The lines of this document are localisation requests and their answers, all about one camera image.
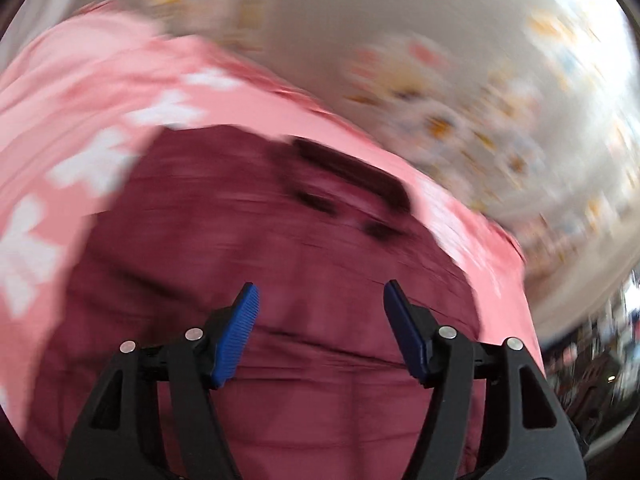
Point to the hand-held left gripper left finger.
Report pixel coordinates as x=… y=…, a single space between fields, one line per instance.
x=237 y=337

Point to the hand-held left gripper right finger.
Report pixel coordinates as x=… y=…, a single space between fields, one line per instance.
x=406 y=340

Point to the maroon quilted jacket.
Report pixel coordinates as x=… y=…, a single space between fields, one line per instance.
x=300 y=260

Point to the pink patterned blanket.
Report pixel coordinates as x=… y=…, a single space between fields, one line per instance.
x=75 y=110

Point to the grey floral bed sheet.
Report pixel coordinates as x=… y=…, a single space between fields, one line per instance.
x=350 y=10

